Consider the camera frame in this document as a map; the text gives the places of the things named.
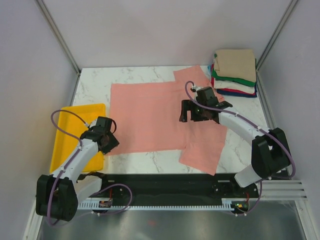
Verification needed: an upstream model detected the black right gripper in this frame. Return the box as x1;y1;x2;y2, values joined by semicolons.
179;99;208;122

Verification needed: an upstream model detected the pink t shirt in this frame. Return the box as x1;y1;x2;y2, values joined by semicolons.
109;65;227;175

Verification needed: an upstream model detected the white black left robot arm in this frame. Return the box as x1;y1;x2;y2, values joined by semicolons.
35;116;119;222

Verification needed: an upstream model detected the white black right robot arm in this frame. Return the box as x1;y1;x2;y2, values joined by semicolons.
179;84;293;197

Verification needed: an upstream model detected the blue folded t shirt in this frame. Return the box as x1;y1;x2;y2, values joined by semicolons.
216;57;258;99

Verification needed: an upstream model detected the yellow plastic tray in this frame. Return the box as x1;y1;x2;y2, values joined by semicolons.
49;103;106;173

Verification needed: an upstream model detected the green folded t shirt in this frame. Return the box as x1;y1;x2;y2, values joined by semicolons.
211;53;256;87

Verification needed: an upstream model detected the cyan folded t shirt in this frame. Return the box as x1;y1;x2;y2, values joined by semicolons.
207;64;213;75

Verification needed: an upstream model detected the white folded t shirt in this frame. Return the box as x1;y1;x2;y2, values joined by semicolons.
213;79;255;94

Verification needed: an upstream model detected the red folded t shirt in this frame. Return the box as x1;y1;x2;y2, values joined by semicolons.
211;67;257;98

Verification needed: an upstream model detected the beige folded t shirt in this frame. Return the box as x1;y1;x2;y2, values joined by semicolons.
214;49;256;83

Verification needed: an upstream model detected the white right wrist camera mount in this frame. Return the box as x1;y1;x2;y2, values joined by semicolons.
190;85;203;93

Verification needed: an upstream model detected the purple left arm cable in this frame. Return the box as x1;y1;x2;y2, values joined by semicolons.
45;109;91;227

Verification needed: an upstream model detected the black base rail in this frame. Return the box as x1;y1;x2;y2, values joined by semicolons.
94;172;259;206

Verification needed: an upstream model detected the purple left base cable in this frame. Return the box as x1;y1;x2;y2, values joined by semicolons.
91;182;133;217

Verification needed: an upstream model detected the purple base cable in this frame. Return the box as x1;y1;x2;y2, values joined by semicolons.
231;179;263;218
91;182;133;217

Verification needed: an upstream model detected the right aluminium table rail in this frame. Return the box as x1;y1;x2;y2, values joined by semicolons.
256;71;292;180

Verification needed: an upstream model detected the white slotted cable duct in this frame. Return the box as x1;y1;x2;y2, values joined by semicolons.
77;197;249;211

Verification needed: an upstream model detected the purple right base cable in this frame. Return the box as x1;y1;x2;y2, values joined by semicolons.
231;179;263;218

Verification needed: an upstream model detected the left aluminium frame post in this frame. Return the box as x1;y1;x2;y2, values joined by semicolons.
34;0;82;75

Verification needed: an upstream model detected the aluminium frame post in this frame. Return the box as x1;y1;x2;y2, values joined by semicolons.
34;0;82;75
256;0;300;72

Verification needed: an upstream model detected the right aluminium frame post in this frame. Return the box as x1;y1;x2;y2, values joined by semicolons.
256;0;300;72

